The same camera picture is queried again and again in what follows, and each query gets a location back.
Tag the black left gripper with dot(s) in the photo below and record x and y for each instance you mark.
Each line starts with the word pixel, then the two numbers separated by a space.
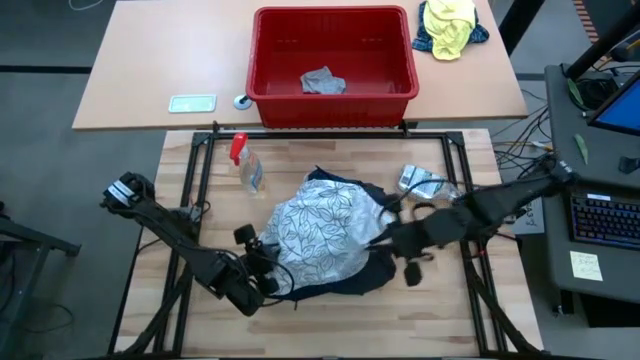
pixel 240 287

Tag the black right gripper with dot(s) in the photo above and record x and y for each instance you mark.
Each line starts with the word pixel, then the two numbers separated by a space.
pixel 422 235

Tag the dark blue patterned garment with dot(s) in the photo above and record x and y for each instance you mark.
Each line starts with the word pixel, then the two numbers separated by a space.
pixel 372 277

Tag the grey white garment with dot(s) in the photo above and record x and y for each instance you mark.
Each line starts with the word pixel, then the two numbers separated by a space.
pixel 325 230

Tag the plain grey garment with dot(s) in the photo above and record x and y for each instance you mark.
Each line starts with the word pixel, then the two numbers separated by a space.
pixel 322 81

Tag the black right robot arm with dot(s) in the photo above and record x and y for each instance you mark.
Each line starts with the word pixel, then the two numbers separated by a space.
pixel 500 205

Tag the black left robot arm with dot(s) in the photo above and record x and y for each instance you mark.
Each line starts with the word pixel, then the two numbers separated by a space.
pixel 170 230

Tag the red plastic laundry bin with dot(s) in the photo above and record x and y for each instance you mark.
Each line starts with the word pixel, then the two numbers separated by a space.
pixel 330 110

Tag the slim clear spray bottle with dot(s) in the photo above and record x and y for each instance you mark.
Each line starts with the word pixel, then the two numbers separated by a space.
pixel 425 182

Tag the grey labelled plate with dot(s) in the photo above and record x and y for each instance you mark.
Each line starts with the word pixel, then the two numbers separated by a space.
pixel 531 220

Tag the grey computer desk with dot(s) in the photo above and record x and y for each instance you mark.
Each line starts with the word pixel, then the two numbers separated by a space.
pixel 565 150

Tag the pale yellow paper note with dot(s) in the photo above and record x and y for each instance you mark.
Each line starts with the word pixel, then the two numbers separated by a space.
pixel 586 265

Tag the small white round object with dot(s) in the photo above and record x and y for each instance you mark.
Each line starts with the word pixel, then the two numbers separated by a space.
pixel 242 102

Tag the pale green phone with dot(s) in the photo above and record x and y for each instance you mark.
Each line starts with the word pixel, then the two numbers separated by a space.
pixel 192 103

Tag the black backlit keyboard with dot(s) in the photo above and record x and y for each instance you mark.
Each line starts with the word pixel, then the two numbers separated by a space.
pixel 607 222

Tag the yellow garment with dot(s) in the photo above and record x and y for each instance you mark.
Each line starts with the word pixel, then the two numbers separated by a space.
pixel 450 30

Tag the yellow and blue cloth pile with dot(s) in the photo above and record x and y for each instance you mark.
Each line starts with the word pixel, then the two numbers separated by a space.
pixel 480 35

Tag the monitor with blue screen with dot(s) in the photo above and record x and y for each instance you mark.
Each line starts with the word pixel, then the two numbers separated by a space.
pixel 622 110

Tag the black metal stand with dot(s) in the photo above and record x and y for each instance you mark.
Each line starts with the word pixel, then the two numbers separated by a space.
pixel 30 245

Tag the beige side table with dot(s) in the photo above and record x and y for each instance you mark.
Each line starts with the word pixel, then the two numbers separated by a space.
pixel 160 60

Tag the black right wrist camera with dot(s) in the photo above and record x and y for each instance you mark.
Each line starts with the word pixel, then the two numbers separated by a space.
pixel 412 273

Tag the black aluminium table frame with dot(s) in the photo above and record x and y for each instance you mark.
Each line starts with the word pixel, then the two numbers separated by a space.
pixel 320 135

